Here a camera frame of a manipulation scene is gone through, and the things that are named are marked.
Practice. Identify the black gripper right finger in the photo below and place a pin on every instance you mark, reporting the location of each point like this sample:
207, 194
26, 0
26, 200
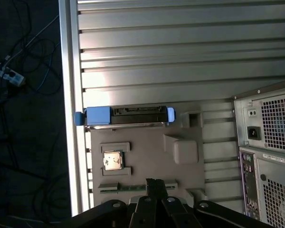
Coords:
180, 213

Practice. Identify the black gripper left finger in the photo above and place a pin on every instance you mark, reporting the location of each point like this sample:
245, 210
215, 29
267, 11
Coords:
142, 213

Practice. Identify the hard disk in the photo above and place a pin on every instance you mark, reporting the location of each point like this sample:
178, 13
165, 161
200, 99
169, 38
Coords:
97, 115

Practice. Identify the green RAM stick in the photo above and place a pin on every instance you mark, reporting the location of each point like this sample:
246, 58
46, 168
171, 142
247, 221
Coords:
130, 188

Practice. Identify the silver CPU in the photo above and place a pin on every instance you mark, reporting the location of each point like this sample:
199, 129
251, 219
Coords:
112, 160

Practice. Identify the grey parts rack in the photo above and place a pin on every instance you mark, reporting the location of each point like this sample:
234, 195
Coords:
147, 152

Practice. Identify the black grey PC case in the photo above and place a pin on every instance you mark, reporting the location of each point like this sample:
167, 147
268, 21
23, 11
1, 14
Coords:
270, 171

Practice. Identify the grey power supply unit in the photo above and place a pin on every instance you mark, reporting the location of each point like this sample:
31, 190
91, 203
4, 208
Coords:
278, 123

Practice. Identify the white power strip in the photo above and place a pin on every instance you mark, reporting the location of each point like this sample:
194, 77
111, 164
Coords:
12, 77

